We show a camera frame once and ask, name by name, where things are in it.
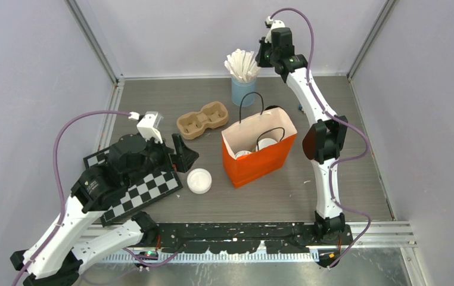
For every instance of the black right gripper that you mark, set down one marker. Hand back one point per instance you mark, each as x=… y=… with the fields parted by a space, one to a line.
x=262 y=45

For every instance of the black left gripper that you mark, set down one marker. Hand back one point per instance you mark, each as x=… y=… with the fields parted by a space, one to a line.
x=183 y=160

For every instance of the stack of white lids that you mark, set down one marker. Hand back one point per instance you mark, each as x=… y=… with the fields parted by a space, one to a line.
x=199 y=181

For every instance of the white plastic cup lid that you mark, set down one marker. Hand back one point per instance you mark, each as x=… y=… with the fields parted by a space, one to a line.
x=242 y=153

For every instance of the orange paper takeout bag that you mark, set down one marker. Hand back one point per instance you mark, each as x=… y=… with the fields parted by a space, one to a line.
x=272 y=122

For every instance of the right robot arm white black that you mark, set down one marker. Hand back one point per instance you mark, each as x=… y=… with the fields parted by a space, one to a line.
x=324 y=140

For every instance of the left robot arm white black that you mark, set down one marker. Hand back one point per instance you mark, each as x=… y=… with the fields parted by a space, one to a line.
x=104 y=211

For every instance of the black white checkerboard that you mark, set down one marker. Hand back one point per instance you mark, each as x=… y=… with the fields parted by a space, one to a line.
x=147 y=191

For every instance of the blue cylindrical holder cup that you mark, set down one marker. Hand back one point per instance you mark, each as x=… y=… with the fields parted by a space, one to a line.
x=239 y=89

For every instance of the brown cardboard cup carrier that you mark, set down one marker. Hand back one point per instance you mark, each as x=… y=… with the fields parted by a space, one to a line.
x=211 y=116

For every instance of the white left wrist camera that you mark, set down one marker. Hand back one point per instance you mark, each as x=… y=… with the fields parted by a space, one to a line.
x=148 y=127

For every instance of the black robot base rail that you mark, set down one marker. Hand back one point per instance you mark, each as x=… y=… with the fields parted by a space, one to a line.
x=240 y=238

